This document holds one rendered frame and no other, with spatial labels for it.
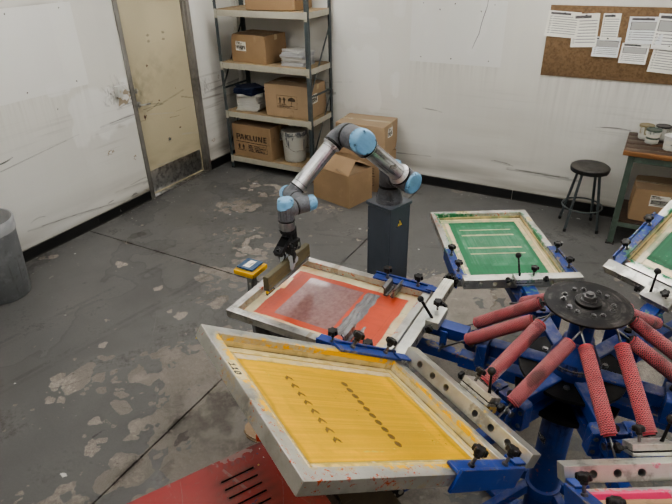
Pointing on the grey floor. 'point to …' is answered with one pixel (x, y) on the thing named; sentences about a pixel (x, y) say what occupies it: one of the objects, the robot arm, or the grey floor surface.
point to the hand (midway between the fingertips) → (287, 268)
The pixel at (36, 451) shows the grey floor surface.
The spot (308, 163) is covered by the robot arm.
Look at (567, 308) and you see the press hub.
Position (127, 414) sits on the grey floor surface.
